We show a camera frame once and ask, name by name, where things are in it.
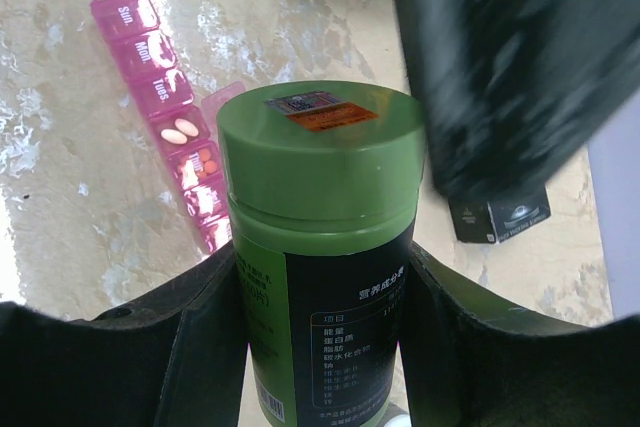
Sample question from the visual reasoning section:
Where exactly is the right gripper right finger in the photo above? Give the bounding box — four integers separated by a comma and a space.
400, 244, 639, 426

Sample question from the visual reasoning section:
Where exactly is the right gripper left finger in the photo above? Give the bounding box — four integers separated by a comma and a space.
1, 245, 248, 426

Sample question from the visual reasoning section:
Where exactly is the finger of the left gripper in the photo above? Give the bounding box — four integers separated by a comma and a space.
394, 0, 639, 200

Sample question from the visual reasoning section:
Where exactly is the green lidded pill bottle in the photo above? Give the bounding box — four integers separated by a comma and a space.
227, 191, 419, 427

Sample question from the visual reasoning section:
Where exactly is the pink weekly pill organizer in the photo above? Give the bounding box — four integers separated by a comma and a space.
90, 0, 245, 253

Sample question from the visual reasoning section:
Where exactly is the green bottle screw cap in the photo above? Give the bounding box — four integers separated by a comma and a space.
216, 81, 424, 221

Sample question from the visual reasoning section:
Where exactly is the black and green box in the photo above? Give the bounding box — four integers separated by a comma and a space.
448, 187, 551, 244

